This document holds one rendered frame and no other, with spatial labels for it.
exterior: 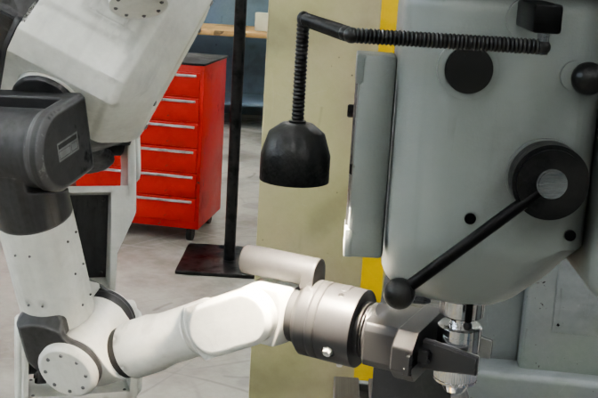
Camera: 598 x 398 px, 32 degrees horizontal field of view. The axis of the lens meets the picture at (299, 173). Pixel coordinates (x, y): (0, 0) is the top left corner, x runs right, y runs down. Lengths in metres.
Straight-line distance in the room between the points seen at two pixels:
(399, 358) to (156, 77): 0.45
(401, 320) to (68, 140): 0.42
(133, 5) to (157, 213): 4.64
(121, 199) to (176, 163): 4.09
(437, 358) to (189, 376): 3.03
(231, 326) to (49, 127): 0.30
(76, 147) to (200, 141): 4.44
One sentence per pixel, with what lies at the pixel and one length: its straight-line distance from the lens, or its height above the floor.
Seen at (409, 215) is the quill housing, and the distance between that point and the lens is 0.99.
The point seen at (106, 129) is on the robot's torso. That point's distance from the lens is 1.28.
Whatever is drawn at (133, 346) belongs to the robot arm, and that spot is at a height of 1.17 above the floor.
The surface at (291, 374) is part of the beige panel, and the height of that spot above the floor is 0.45.
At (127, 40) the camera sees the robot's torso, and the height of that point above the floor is 1.53.
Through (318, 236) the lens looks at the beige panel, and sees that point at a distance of 2.87.
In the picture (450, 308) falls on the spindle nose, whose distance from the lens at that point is 1.09.
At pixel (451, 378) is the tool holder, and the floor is 1.22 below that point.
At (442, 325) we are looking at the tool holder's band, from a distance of 1.11.
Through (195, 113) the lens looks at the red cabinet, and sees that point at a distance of 5.61.
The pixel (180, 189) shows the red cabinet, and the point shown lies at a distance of 5.71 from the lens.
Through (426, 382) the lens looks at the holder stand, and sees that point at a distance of 1.59.
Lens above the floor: 1.65
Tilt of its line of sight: 12 degrees down
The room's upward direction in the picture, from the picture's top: 3 degrees clockwise
